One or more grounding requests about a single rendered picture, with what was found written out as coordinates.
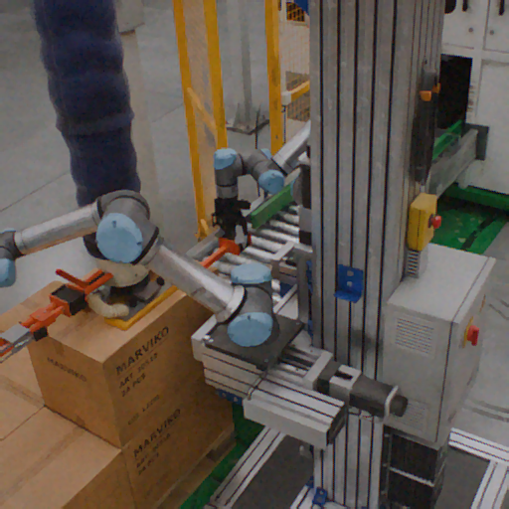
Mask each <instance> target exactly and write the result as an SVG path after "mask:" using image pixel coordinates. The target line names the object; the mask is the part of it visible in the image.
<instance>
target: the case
mask: <svg viewBox="0 0 509 509"><path fill-rule="evenodd" d="M214 314H215V313H214V311H212V310H211V309H209V308H208V307H206V306H204V305H202V304H201V303H199V302H198V301H196V300H195V299H193V297H192V296H189V295H188V294H186V293H185V292H183V291H182V290H180V289H177V290H176V291H175V292H173V293H172V294H171V295H170V296H168V297H167V298H166V300H165V301H162V302H161V303H160V304H159V305H157V306H156V307H155V308H154V309H152V310H151V311H149V312H148V314H146V315H145V316H144V317H143V318H141V319H140V320H139V321H138V322H136V323H134V324H133V325H132V326H130V328H129V329H128V330H127V331H123V330H119V329H117V327H115V326H113V325H111V324H109V323H105V322H104V321H103V317H104V316H103V317H102V316H101V315H99V313H97V312H95V311H94V310H92V309H89V310H88V311H86V312H83V311H80V312H78V313H76V315H74V316H71V318H69V317H67V316H65V315H63V313H61V315H60V316H59V317H57V318H56V319H55V320H56V321H55V322H54V323H52V324H51V325H50V326H48V331H49V336H47V337H44V338H42V339H40V340H38V341H35V339H33V340H34V341H33V342H31V343H30V344H29V346H26V348H27V351H29V355H30V358H31V362H32V365H33V369H34V372H35V376H36V379H37V382H38V386H39V389H40V393H41V396H43V399H44V403H45V404H46V406H47V407H49V408H51V409H53V410H54V411H56V412H59V413H61V414H62V415H64V416H66V417H68V418H69V420H71V421H74V422H76V423H77V424H80V425H82V426H83V427H85V428H88V429H89V430H91V432H93V433H95V434H96V435H98V436H100V437H103V438H104V439H106V440H108V441H110V442H111V443H113V444H115V445H117V446H118V447H119V448H121V449H123V448H124V447H125V445H126V444H127V443H128V442H129V441H130V440H131V439H133V438H135V437H136V436H137V435H138V434H139V433H140V432H141V431H142V430H143V428H144V427H145V426H146V425H148V424H149V423H150V422H151V421H153V420H154V419H155V418H156V417H157V416H158V415H159V413H160V412H162V411H163V410H164V409H165V408H166V407H167V406H168V405H169V404H170V403H171V402H173V401H174V400H175V399H177V397H178V396H179V395H180V394H181V393H182V392H183V391H184V390H185V389H186V388H187V387H188V386H189V385H191V384H192V382H194V381H195V380H196V379H197V378H198V377H199V376H200V375H201V374H202V373H203V363H202V361H199V360H196V359H194V351H193V344H192V336H193V335H194V334H195V333H196V332H197V331H198V330H199V329H200V328H201V327H202V325H203V324H204V323H206V322H207V321H208V320H209V319H210V318H211V317H212V316H213V315H214Z"/></svg>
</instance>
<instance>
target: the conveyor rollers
mask: <svg viewBox="0 0 509 509"><path fill-rule="evenodd" d="M456 143H457V141H453V142H451V143H450V144H449V145H448V146H447V147H446V148H445V149H444V150H443V151H441V152H440V153H439V154H438V155H437V157H436V158H435V159H434V160H433V161H432V162H431V167H430V169H431V168H432V167H433V166H434V165H435V164H436V163H437V162H438V161H439V160H440V159H441V158H443V157H444V155H445V154H446V153H447V152H448V151H449V150H450V149H451V148H452V147H453V146H454V145H455V144H456ZM297 206H298V205H297V204H296V202H295V201H294V199H293V200H292V201H290V202H289V204H288V205H287V206H284V207H283V208H282V209H281V210H279V211H278V212H277V213H276V214H274V215H273V216H271V218H270V219H268V220H267V221H266V222H265V223H263V224H262V227H257V228H256V229H252V224H250V223H248V232H249V233H252V235H254V236H252V239H253V245H252V247H254V248H251V247H248V248H247V249H244V250H243V251H242V252H241V253H240V254H241V255H237V254H231V253H226V254H224V255H223V256H222V258H220V260H222V261H225V262H228V263H232V264H235V265H241V264H245V263H260V264H262V265H265V266H267V267H268V268H269V269H270V275H271V266H270V265H267V264H264V263H261V262H257V261H255V260H252V259H249V258H247V257H246V256H242V255H247V256H250V257H251V258H253V259H256V260H260V261H263V262H266V263H269V264H270V259H271V257H272V256H274V254H271V253H277V252H278V251H279V250H280V249H281V248H282V247H283V246H282V245H286V243H287V242H288V241H293V242H296V244H297V243H298V209H297ZM288 213H289V214H288ZM291 214H292V215H291ZM295 215H296V216H295ZM275 220H276V221H275ZM285 223H287V224H285ZM296 226H297V227H296ZM264 227H265V228H264ZM267 228H268V229H267ZM270 229H273V230H270ZM274 230H276V232H275V231H274ZM278 232H279V233H278ZM281 233H282V234H281ZM284 234H287V235H284ZM289 235H290V236H289ZM255 236H257V237H255ZM292 236H293V237H292ZM258 237H261V238H258ZM295 237H296V238H295ZM262 238H264V239H262ZM265 239H267V240H265ZM268 240H270V241H268ZM271 241H274V242H271ZM276 242H278V243H281V245H279V244H278V243H276ZM255 248H257V249H255ZM258 249H261V250H258ZM262 250H264V251H262ZM265 251H267V252H265ZM268 252H270V253H268ZM212 266H214V267H216V268H217V269H218V272H219V273H222V274H224V275H227V276H231V272H233V269H234V268H235V266H233V265H229V264H226V263H223V262H220V261H216V262H214V263H213V264H212ZM218 277H220V278H221V279H223V280H224V281H225V282H227V283H228V284H231V281H230V279H229V278H227V277H224V276H221V275H218ZM278 284H279V282H278V281H276V280H273V279H272V280H271V291H273V292H276V293H280V287H279V286H278ZM272 295H273V306H274V307H275V306H276V305H277V304H278V302H279V301H280V296H278V295H275V294H272Z"/></svg>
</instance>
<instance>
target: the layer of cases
mask: <svg viewBox="0 0 509 509"><path fill-rule="evenodd" d="M64 283H65V282H63V281H60V280H57V279H54V280H53V281H51V282H50V283H48V284H47V285H44V287H43V288H41V289H40V290H38V291H37V292H35V293H34V294H32V295H31V296H28V297H27V298H25V299H24V301H23V300H22V302H21V303H19V304H18V305H16V306H15V307H12V308H11V309H9V310H8V311H6V312H5V313H3V314H2V315H0V335H2V334H3V333H5V332H6V330H7V329H9V328H10V327H13V326H14V325H16V324H19V320H21V319H22V318H24V317H25V316H26V314H28V313H29V312H32V311H33V310H35V309H36V308H38V307H39V306H41V305H42V304H44V303H45V302H48V301H49V299H50V296H49V295H50V293H52V292H53V291H55V290H56V289H57V288H59V287H60V286H63V284H64ZM233 421H234V420H233V409H231V402H230V401H227V400H225V399H222V398H220V395H216V394H215V388H214V386H211V385H209V384H206V380H205V372H203V373H202V374H201V375H200V376H199V377H198V378H197V379H196V380H195V381H194V382H192V384H191V385H189V386H188V387H187V388H186V389H185V390H184V391H183V392H182V393H181V394H180V395H179V396H178V397H177V399H175V400H174V401H173V402H171V403H170V404H169V405H168V406H167V407H166V408H165V409H164V410H163V411H162V412H160V413H159V415H158V416H157V417H156V418H155V419H154V420H153V421H151V422H150V423H149V424H148V425H146V426H145V427H144V428H143V430H142V431H141V432H140V433H139V434H138V435H137V436H136V437H135V438H133V439H131V440H130V441H129V442H128V443H127V444H126V445H125V447H124V448H123V449H121V448H119V447H118V446H117V445H115V444H113V443H111V442H110V441H108V440H106V439H104V438H103V437H100V436H98V435H96V434H95V433H93V432H91V430H89V429H88V428H85V427H83V426H82V425H80V424H77V423H76V422H74V421H71V420H69V418H68V417H66V416H64V415H62V414H61V413H59V412H56V411H54V410H53V409H51V408H49V407H47V406H46V404H45V403H44V399H43V396H41V393H40V389H39V386H38V382H37V379H36V376H35V372H34V369H33V365H32V362H31V358H30V355H29V351H27V348H26V347H25V348H23V349H22V350H21V351H19V352H18V353H15V354H14V355H12V356H10V357H9V358H7V359H6V360H4V362H3V363H2V364H0V509H151V508H152V507H153V506H154V505H155V503H156V502H158V501H159V500H160V499H161V498H162V497H163V496H164V495H165V494H166V493H167V492H168V490H169V488H170V487H171V486H172V485H174V484H175V483H176V482H177V481H178V480H179V479H180V478H181V477H182V476H183V473H184V472H185V471H186V470H187V469H189V468H190V467H191V466H192V465H193V464H194V463H195V462H196V461H197V459H198V458H199V456H200V455H201V454H202V453H204V452H205V451H206V450H207V449H208V448H209V447H210V446H211V444H212V443H213V442H214V440H215V439H216V438H218V437H219V436H220V435H221V434H222V433H223V432H224V430H225V429H226V428H227V427H228V425H229V424H231V423H232V422H233Z"/></svg>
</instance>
